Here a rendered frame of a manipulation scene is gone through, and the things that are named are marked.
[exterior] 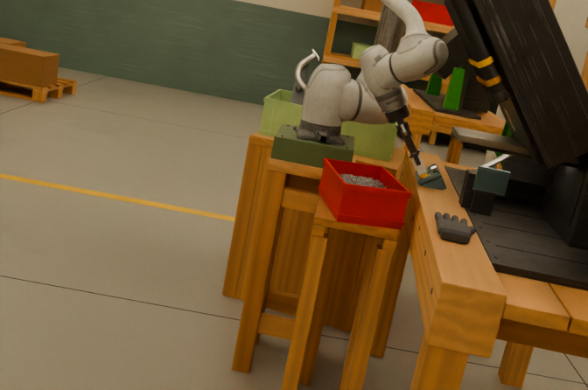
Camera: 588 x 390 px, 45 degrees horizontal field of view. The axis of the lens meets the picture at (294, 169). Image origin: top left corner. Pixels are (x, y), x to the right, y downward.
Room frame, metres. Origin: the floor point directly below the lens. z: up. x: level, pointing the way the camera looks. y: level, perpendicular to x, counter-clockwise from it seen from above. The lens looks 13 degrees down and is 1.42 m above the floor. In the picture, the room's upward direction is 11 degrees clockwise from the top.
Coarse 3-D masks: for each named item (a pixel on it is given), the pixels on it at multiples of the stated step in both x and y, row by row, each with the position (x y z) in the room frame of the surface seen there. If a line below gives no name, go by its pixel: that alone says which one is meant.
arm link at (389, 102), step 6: (396, 90) 2.28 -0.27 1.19; (384, 96) 2.27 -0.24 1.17; (390, 96) 2.27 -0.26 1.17; (396, 96) 2.28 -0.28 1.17; (402, 96) 2.29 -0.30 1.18; (378, 102) 2.30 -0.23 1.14; (384, 102) 2.28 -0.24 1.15; (390, 102) 2.27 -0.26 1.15; (396, 102) 2.27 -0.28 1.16; (402, 102) 2.28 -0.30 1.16; (384, 108) 2.28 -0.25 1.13; (390, 108) 2.27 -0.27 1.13; (396, 108) 2.28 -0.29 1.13
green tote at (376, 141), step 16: (272, 96) 3.36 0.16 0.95; (288, 96) 3.59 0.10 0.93; (272, 112) 3.19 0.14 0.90; (288, 112) 3.19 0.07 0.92; (272, 128) 3.19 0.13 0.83; (352, 128) 3.16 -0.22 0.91; (368, 128) 3.15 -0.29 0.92; (384, 128) 3.14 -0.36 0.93; (368, 144) 3.15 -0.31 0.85; (384, 144) 3.14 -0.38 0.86; (384, 160) 3.14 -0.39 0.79
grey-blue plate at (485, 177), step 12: (480, 168) 2.07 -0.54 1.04; (492, 168) 2.07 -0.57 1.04; (480, 180) 2.07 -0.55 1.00; (492, 180) 2.06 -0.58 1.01; (504, 180) 2.06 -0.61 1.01; (480, 192) 2.06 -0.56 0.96; (492, 192) 2.06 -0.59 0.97; (504, 192) 2.06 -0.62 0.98; (480, 204) 2.06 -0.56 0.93; (492, 204) 2.06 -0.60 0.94
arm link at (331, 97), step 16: (320, 64) 2.64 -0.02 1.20; (320, 80) 2.57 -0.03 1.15; (336, 80) 2.56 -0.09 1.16; (352, 80) 2.62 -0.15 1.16; (304, 96) 2.61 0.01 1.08; (320, 96) 2.55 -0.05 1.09; (336, 96) 2.56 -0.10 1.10; (352, 96) 2.58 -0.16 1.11; (304, 112) 2.59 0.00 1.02; (320, 112) 2.55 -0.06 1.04; (336, 112) 2.57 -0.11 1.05; (352, 112) 2.59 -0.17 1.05
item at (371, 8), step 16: (336, 0) 8.63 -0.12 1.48; (368, 0) 8.70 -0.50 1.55; (416, 0) 8.70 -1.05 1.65; (336, 16) 8.63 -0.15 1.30; (368, 16) 8.59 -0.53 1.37; (432, 16) 8.69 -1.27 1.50; (448, 16) 8.68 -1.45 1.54; (352, 48) 9.00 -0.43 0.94; (352, 64) 8.59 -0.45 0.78; (448, 80) 8.60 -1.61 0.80; (432, 128) 8.60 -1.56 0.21; (448, 128) 8.63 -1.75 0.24; (432, 144) 8.65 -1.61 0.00
